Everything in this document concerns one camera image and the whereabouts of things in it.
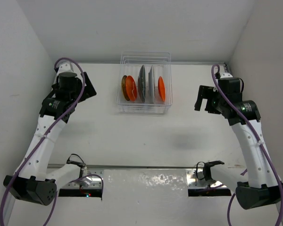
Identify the yellow brown plate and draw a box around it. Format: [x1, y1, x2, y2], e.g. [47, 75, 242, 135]
[121, 75, 130, 101]

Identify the white wire dish rack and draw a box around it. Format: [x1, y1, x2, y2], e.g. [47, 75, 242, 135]
[117, 51, 173, 115]

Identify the orange plate left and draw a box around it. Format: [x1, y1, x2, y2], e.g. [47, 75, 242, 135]
[125, 75, 137, 102]

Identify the dark teal plate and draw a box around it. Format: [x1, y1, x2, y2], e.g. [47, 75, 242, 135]
[138, 65, 146, 103]

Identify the orange plate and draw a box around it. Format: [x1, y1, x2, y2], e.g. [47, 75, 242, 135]
[125, 75, 137, 102]
[158, 76, 166, 102]

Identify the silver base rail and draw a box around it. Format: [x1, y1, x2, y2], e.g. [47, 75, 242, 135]
[47, 163, 229, 190]

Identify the red teal floral plate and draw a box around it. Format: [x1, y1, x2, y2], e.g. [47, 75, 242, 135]
[148, 66, 155, 104]

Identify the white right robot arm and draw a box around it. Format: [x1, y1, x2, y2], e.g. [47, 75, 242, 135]
[195, 72, 281, 210]

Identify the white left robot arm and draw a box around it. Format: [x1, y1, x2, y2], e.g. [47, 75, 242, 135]
[3, 60, 97, 206]

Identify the orange plate right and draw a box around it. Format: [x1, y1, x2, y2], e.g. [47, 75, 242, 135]
[158, 76, 166, 102]

